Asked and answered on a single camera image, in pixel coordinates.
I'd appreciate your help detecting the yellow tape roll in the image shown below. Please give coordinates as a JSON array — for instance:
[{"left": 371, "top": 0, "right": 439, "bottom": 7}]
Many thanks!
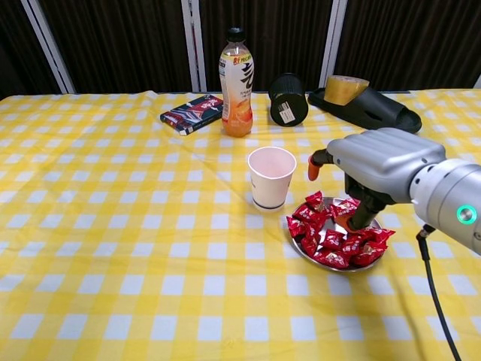
[{"left": 323, "top": 74, "right": 371, "bottom": 106}]

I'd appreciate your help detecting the dark pleated curtain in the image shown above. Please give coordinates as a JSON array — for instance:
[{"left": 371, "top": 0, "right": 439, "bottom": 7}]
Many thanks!
[
  {"left": 197, "top": 0, "right": 334, "bottom": 93},
  {"left": 37, "top": 0, "right": 193, "bottom": 95},
  {"left": 335, "top": 0, "right": 481, "bottom": 93},
  {"left": 0, "top": 0, "right": 63, "bottom": 99}
]

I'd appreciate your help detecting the silver metal plate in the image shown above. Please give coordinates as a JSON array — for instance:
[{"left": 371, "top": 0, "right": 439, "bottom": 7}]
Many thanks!
[{"left": 289, "top": 196, "right": 389, "bottom": 273}]

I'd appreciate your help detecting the black mesh pen holder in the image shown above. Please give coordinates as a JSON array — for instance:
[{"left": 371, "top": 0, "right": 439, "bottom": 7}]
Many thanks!
[{"left": 268, "top": 72, "right": 310, "bottom": 128}]

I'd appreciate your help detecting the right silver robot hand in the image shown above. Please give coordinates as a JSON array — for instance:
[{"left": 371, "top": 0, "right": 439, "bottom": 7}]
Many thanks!
[{"left": 307, "top": 126, "right": 447, "bottom": 233}]

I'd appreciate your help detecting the black rubber slipper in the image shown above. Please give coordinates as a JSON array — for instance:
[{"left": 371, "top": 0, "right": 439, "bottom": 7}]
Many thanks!
[{"left": 307, "top": 86, "right": 423, "bottom": 136}]

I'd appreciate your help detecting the dark blue printed box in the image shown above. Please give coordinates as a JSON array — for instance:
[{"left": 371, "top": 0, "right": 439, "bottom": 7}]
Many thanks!
[{"left": 159, "top": 93, "right": 225, "bottom": 137}]

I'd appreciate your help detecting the orange juice bottle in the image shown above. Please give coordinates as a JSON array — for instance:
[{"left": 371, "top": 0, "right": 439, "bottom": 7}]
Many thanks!
[{"left": 218, "top": 26, "right": 256, "bottom": 138}]

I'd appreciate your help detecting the white paper cup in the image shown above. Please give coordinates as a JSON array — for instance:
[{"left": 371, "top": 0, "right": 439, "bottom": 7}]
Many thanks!
[{"left": 247, "top": 146, "right": 298, "bottom": 213}]

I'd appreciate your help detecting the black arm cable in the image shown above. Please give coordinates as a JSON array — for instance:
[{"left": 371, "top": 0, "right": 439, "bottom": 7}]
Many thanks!
[{"left": 415, "top": 224, "right": 462, "bottom": 361}]

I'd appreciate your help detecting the yellow checked tablecloth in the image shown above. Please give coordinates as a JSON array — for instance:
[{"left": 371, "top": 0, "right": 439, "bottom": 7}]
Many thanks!
[{"left": 0, "top": 88, "right": 481, "bottom": 361}]

